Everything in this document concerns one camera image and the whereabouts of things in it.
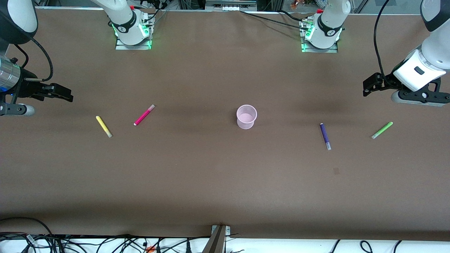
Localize purple marker pen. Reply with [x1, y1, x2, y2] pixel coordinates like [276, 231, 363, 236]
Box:
[320, 123, 332, 151]

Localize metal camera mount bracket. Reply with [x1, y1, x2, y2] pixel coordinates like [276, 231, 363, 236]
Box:
[202, 225, 231, 253]

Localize grey power strip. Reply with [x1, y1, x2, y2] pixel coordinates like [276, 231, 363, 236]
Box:
[205, 1, 258, 11]

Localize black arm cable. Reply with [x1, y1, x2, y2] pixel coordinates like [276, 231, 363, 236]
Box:
[25, 35, 54, 82]
[374, 0, 391, 85]

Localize green marker pen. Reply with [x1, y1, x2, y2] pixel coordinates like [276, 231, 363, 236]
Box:
[371, 122, 393, 140]

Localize long black table cable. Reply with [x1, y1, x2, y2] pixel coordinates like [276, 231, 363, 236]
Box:
[240, 10, 311, 27]

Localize pink marker pen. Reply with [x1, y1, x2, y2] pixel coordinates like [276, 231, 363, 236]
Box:
[134, 104, 155, 126]

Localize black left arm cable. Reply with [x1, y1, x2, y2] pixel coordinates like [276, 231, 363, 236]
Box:
[374, 0, 391, 85]

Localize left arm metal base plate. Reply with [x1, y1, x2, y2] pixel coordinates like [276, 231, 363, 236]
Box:
[301, 19, 339, 53]

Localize tangled black floor cables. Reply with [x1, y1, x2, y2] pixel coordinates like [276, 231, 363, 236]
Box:
[0, 233, 211, 253]

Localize black floor cable loop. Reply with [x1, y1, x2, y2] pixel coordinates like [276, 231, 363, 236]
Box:
[0, 217, 54, 253]

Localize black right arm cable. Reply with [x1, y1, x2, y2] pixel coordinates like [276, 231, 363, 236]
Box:
[25, 35, 54, 82]

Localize translucent pink cup holder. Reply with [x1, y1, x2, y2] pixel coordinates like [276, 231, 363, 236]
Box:
[236, 105, 258, 130]

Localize yellow marker pen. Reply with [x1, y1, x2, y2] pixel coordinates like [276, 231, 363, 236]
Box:
[96, 116, 113, 138]

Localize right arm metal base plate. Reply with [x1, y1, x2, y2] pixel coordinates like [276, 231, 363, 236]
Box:
[115, 14, 153, 50]

